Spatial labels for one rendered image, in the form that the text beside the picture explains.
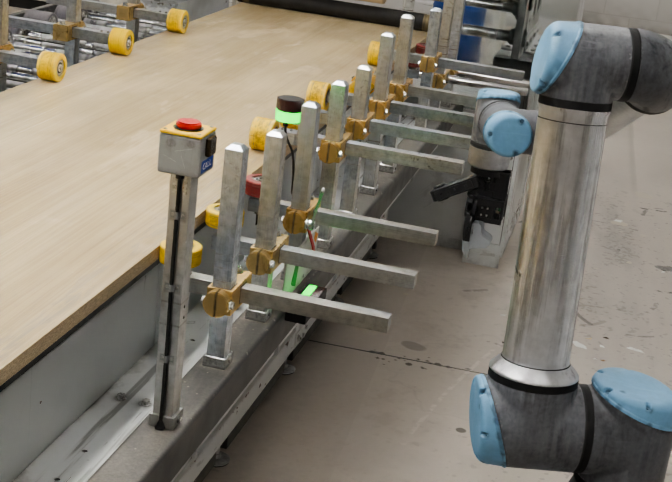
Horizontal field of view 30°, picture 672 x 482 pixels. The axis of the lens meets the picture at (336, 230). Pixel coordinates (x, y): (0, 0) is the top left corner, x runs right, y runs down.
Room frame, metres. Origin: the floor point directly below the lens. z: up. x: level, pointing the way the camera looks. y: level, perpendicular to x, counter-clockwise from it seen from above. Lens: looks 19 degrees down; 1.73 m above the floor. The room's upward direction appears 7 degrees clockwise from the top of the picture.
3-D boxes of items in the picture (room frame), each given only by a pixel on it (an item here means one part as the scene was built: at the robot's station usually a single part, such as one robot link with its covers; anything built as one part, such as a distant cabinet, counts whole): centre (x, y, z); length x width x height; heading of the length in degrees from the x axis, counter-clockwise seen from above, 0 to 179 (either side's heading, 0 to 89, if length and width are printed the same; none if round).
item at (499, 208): (2.60, -0.31, 0.97); 0.09 x 0.08 x 0.12; 77
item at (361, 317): (2.18, 0.09, 0.83); 0.43 x 0.03 x 0.04; 78
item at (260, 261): (2.43, 0.13, 0.83); 0.13 x 0.06 x 0.05; 168
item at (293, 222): (2.67, 0.08, 0.85); 0.13 x 0.06 x 0.05; 168
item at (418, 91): (3.64, -0.26, 0.95); 0.36 x 0.03 x 0.03; 78
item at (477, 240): (2.59, -0.31, 0.86); 0.06 x 0.03 x 0.09; 77
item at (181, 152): (1.91, 0.25, 1.18); 0.07 x 0.07 x 0.08; 78
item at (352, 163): (3.14, -0.02, 0.87); 0.03 x 0.03 x 0.48; 78
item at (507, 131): (2.49, -0.33, 1.14); 0.12 x 0.12 x 0.09; 4
